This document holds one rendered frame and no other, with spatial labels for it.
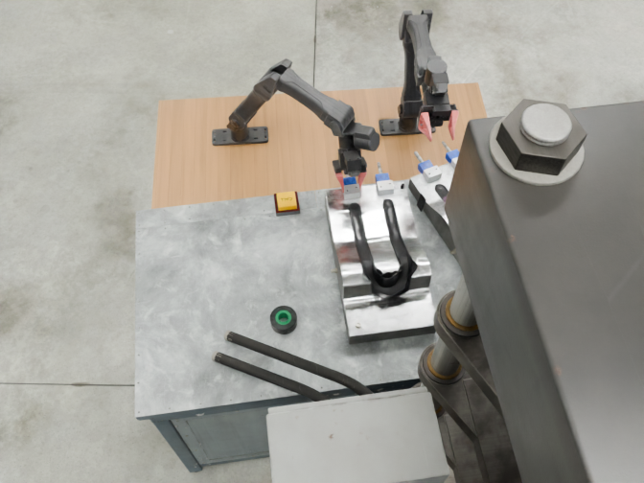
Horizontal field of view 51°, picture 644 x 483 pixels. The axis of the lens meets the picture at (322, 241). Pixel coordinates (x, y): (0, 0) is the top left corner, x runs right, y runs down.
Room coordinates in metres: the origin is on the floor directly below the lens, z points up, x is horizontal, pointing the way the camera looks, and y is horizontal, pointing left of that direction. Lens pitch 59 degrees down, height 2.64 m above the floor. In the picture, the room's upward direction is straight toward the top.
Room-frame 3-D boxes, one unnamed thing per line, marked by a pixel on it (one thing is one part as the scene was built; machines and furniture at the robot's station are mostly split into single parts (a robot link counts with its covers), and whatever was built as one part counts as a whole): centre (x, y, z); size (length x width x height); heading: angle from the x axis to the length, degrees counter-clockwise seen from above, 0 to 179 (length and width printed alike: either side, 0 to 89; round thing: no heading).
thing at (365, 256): (1.05, -0.18, 0.92); 0.35 x 0.16 x 0.09; 8
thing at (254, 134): (1.57, 0.29, 0.84); 0.20 x 0.07 x 0.08; 94
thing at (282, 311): (0.84, 0.11, 0.82); 0.08 x 0.08 x 0.04
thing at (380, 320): (1.03, -0.17, 0.87); 0.50 x 0.26 x 0.14; 8
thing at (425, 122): (1.26, -0.32, 1.19); 0.09 x 0.07 x 0.07; 4
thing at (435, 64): (1.43, -0.33, 1.24); 0.12 x 0.09 x 0.12; 4
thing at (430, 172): (1.39, -0.35, 0.86); 0.13 x 0.05 x 0.05; 25
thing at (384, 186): (1.31, -0.20, 0.89); 0.13 x 0.05 x 0.05; 8
